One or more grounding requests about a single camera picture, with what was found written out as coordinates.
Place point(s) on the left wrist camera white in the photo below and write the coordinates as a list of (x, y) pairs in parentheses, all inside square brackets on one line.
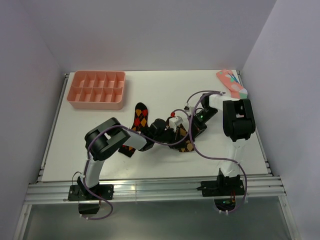
[(175, 122)]

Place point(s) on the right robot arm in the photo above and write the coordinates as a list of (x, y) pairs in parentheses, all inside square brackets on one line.
[(238, 124)]

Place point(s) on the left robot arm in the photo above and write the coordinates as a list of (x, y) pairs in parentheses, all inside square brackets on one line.
[(110, 136)]

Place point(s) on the pink patterned sock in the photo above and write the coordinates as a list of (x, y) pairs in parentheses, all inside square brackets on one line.
[(230, 81)]

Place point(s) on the brown tan argyle sock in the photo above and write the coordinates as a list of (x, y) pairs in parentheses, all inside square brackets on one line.
[(188, 146)]

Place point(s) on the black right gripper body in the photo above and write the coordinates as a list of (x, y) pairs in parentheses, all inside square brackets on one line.
[(199, 121)]

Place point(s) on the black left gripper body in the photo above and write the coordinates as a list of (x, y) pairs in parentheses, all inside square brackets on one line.
[(169, 137)]

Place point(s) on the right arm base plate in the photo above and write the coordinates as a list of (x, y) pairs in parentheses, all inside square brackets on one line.
[(221, 188)]

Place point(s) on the red yellow argyle sock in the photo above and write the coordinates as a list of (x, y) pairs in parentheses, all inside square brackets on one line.
[(140, 123)]

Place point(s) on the pink divided organizer tray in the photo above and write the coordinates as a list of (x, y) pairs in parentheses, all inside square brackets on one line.
[(97, 90)]

